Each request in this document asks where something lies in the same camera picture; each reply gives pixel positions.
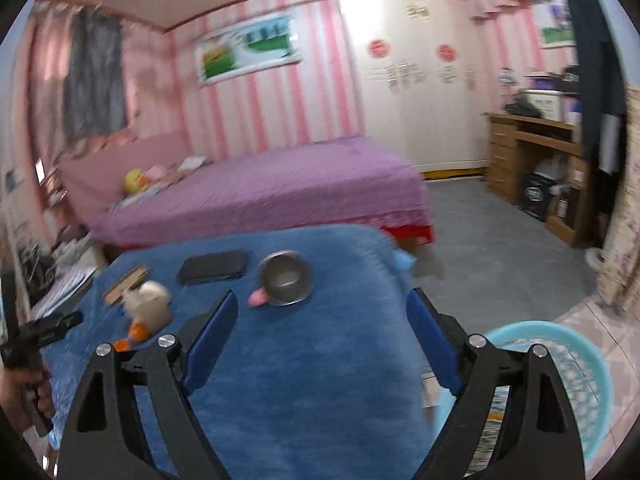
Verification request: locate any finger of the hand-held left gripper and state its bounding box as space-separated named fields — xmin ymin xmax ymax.
xmin=30 ymin=310 xmax=85 ymax=341

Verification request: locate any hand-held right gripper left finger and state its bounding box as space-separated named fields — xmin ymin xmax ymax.
xmin=57 ymin=289 xmax=240 ymax=480

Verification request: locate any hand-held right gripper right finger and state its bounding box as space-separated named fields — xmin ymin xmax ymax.
xmin=406 ymin=287 xmax=586 ymax=480

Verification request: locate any light blue plastic basket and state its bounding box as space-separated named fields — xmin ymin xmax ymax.
xmin=432 ymin=320 xmax=615 ymax=476

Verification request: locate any person's left hand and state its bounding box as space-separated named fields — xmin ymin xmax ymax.
xmin=0 ymin=364 xmax=55 ymax=428

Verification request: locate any white perforated stool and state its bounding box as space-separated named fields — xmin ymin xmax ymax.
xmin=35 ymin=260 xmax=96 ymax=311

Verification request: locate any black smartphone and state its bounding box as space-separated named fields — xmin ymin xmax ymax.
xmin=178 ymin=250 xmax=249 ymax=286

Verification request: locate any brown phone case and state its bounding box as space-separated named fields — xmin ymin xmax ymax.
xmin=102 ymin=266 xmax=150 ymax=306

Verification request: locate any pink steel mug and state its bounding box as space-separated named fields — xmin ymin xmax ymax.
xmin=248 ymin=249 xmax=315 ymax=308

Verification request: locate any pink covered headboard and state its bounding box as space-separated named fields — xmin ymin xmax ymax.
xmin=55 ymin=130 xmax=191 ymax=221

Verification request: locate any yellow duck plush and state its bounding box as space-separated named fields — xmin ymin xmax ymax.
xmin=124 ymin=169 xmax=150 ymax=196

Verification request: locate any bed with purple cover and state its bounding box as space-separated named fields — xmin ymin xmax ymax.
xmin=90 ymin=134 xmax=435 ymax=261

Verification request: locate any dark printed box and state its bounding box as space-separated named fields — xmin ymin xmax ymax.
xmin=520 ymin=172 xmax=556 ymax=221

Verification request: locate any wooden desk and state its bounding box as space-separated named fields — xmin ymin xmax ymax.
xmin=487 ymin=112 xmax=601 ymax=248

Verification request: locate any white wardrobe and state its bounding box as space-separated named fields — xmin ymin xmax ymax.
xmin=337 ymin=0 xmax=493 ymax=173

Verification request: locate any floral blue curtain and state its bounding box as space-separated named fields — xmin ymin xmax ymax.
xmin=597 ymin=85 xmax=640 ymax=306

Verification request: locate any pink window curtain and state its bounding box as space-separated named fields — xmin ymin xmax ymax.
xmin=27 ymin=2 xmax=146 ymax=171

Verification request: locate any grey curtain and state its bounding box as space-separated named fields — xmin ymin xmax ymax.
xmin=62 ymin=10 xmax=128 ymax=141

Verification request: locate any white storage box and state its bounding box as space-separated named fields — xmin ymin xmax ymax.
xmin=520 ymin=89 xmax=563 ymax=122

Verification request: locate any glass table lamp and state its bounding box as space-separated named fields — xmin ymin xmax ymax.
xmin=497 ymin=67 xmax=518 ymax=106

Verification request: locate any framed wedding photo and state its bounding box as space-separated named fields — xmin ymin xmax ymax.
xmin=194 ymin=10 xmax=303 ymax=86

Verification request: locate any dark hanging jacket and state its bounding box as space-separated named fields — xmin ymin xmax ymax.
xmin=567 ymin=0 xmax=628 ymax=176

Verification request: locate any small couple poster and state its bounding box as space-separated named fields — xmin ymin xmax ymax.
xmin=540 ymin=0 xmax=576 ymax=50

